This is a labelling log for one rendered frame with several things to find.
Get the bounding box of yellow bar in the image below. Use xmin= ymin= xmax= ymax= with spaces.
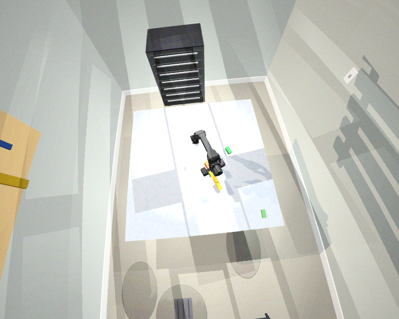
xmin=205 ymin=160 xmax=223 ymax=191

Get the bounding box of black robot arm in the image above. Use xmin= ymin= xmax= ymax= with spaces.
xmin=190 ymin=129 xmax=223 ymax=177

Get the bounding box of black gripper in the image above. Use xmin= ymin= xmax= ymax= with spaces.
xmin=201 ymin=159 xmax=225 ymax=176

